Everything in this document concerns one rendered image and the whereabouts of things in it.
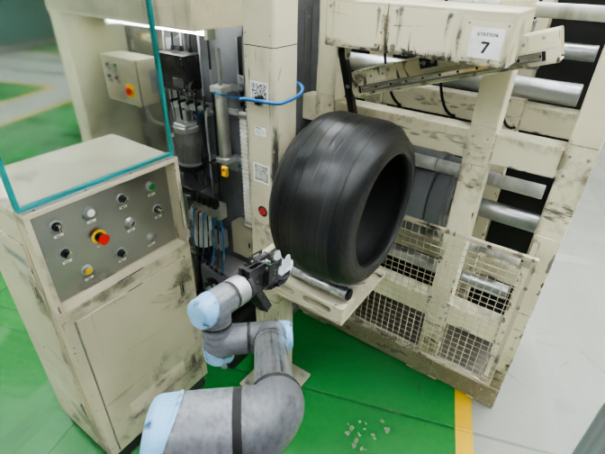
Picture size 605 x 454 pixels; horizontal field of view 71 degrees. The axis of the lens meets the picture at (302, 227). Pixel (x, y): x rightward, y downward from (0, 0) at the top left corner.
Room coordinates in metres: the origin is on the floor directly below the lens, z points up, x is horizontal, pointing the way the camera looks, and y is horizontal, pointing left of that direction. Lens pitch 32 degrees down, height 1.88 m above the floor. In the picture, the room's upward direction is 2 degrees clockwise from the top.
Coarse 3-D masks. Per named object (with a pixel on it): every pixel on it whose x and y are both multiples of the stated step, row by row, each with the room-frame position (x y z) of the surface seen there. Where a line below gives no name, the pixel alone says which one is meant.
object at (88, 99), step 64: (0, 0) 1.11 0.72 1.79; (64, 0) 1.24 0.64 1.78; (128, 0) 1.39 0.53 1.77; (0, 64) 1.07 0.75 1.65; (64, 64) 1.20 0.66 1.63; (128, 64) 1.36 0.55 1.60; (0, 128) 1.03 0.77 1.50; (64, 128) 1.16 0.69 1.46; (128, 128) 1.33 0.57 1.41; (64, 192) 1.11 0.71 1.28
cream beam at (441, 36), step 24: (336, 0) 1.57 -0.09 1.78; (360, 0) 1.53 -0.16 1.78; (384, 0) 1.56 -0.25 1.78; (408, 0) 1.59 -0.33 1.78; (432, 0) 1.63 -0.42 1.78; (336, 24) 1.56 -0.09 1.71; (360, 24) 1.51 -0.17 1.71; (384, 24) 1.47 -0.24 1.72; (408, 24) 1.42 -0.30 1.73; (432, 24) 1.38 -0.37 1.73; (456, 24) 1.34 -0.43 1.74; (480, 24) 1.30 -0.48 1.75; (504, 24) 1.27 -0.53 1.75; (528, 24) 1.41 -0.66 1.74; (360, 48) 1.51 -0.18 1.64; (384, 48) 1.46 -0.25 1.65; (408, 48) 1.41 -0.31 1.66; (432, 48) 1.37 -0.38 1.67; (456, 48) 1.33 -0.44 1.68; (504, 48) 1.26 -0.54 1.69
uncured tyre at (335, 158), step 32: (320, 128) 1.26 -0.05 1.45; (352, 128) 1.24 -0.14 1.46; (384, 128) 1.25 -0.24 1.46; (288, 160) 1.19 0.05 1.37; (320, 160) 1.15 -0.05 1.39; (352, 160) 1.12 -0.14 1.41; (384, 160) 1.18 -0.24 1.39; (288, 192) 1.13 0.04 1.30; (320, 192) 1.08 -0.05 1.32; (352, 192) 1.06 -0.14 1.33; (384, 192) 1.51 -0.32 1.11; (288, 224) 1.09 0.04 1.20; (320, 224) 1.04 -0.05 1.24; (352, 224) 1.04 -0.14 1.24; (384, 224) 1.44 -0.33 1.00; (320, 256) 1.03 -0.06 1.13; (352, 256) 1.05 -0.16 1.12; (384, 256) 1.28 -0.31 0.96
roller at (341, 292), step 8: (272, 256) 1.32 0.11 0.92; (296, 272) 1.23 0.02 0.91; (304, 272) 1.22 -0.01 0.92; (304, 280) 1.21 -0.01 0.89; (312, 280) 1.19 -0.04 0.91; (320, 280) 1.18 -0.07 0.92; (328, 288) 1.15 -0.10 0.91; (336, 288) 1.14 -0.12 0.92; (344, 288) 1.14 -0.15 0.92; (344, 296) 1.12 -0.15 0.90
